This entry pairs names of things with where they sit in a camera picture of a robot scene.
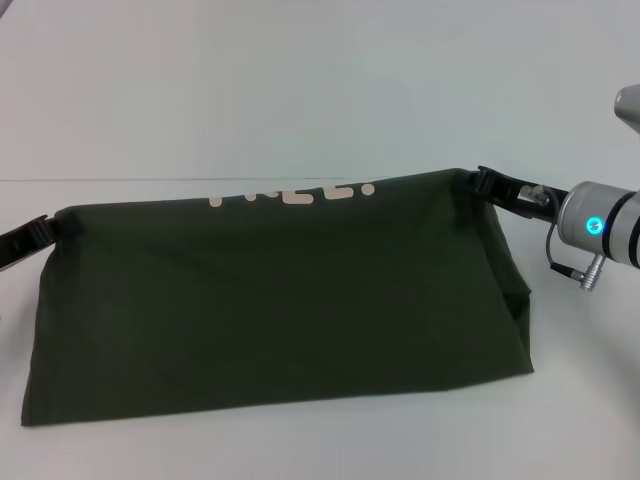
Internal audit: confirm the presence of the dark green shirt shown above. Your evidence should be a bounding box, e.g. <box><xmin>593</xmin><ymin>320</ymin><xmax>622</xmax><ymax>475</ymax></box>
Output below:
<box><xmin>19</xmin><ymin>166</ymin><xmax>539</xmax><ymax>429</ymax></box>

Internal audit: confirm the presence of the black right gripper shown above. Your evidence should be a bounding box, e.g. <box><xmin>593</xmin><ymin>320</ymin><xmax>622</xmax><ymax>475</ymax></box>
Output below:
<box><xmin>467</xmin><ymin>165</ymin><xmax>571</xmax><ymax>222</ymax></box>

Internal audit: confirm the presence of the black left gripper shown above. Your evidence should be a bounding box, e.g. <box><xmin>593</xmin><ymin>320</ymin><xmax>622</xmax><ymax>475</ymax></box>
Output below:
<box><xmin>0</xmin><ymin>212</ymin><xmax>84</xmax><ymax>274</ymax></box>

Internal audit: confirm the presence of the silver cable plug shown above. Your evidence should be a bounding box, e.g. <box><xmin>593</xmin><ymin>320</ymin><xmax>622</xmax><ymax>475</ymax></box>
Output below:
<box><xmin>549</xmin><ymin>252</ymin><xmax>609</xmax><ymax>287</ymax></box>

